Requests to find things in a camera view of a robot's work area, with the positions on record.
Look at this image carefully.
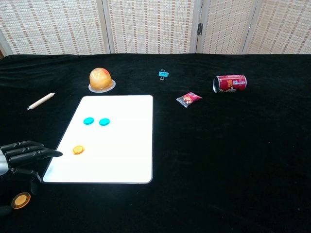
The yellow round magnet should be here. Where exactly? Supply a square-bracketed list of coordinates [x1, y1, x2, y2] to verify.
[11, 192, 32, 210]
[71, 145, 86, 155]

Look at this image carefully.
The red snack packet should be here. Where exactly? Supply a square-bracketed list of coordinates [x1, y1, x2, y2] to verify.
[176, 91, 203, 109]

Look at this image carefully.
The black velvet table cloth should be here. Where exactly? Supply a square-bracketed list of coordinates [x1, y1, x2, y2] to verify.
[0, 53, 311, 233]

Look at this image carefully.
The woven bamboo folding screen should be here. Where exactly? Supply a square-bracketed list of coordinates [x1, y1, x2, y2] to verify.
[0, 0, 311, 56]

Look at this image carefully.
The left black grey robot hand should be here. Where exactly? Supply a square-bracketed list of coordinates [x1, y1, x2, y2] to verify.
[0, 140, 64, 218]

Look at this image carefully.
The red drink can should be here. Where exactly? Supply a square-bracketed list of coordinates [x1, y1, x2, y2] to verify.
[212, 74, 248, 94]

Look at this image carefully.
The orange fruit on plate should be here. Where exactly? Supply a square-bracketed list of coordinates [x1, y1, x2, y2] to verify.
[88, 67, 117, 93]

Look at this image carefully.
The white magnetic board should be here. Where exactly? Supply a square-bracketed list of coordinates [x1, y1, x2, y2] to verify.
[42, 94, 154, 184]

